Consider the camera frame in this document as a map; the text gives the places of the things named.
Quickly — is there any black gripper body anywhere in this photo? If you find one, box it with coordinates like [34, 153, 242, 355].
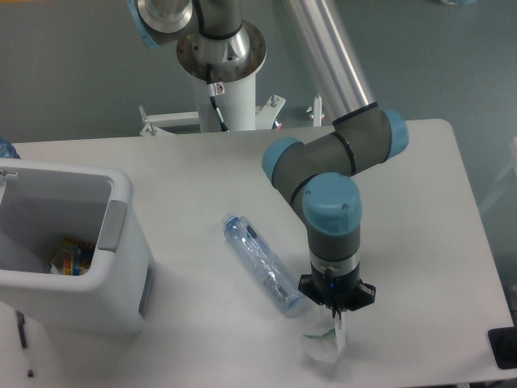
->
[298, 266, 376, 311]

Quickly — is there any white paper wrapper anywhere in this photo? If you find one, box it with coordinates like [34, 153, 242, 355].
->
[301, 314, 347, 363]

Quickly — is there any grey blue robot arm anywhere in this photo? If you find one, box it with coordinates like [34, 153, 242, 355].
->
[128, 1, 409, 317]

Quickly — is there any colourful snack wrapper in bin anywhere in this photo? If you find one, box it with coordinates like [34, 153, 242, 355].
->
[46, 237, 95, 276]

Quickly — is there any white plastic trash can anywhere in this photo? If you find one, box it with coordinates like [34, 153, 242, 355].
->
[1, 158, 155, 333]

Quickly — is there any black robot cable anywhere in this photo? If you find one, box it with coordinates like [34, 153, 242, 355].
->
[204, 62, 230, 133]

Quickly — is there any black device at table edge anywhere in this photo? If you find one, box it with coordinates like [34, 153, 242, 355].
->
[488, 327, 516, 370]

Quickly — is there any blue bottle behind bin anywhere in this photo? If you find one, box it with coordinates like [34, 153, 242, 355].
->
[0, 137, 20, 159]

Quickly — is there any black pen on table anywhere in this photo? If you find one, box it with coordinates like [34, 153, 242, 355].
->
[15, 310, 35, 378]

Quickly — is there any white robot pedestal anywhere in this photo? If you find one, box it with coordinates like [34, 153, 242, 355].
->
[140, 20, 286, 137]

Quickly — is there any clear blue plastic bottle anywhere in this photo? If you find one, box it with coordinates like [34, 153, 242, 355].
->
[221, 213, 308, 318]

